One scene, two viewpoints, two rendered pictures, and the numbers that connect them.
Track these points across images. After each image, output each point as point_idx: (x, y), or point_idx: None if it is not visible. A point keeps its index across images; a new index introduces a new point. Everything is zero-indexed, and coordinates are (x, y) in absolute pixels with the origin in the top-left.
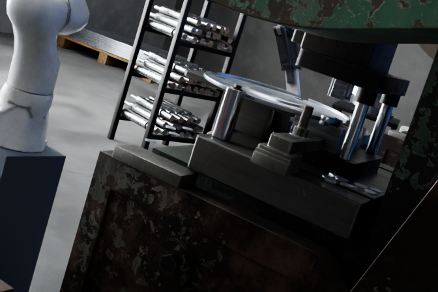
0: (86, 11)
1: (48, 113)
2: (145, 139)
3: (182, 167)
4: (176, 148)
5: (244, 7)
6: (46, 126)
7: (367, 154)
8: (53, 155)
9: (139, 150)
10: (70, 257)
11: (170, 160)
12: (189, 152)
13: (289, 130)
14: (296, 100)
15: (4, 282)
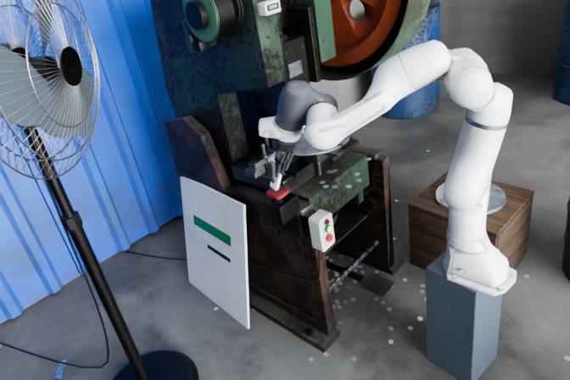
0: (444, 184)
1: (449, 249)
2: (371, 158)
3: (354, 148)
4: (356, 159)
5: (353, 67)
6: (447, 256)
7: (271, 148)
8: (433, 262)
9: (372, 151)
10: (390, 196)
11: (359, 151)
12: (350, 160)
13: (289, 177)
14: (301, 140)
15: (412, 204)
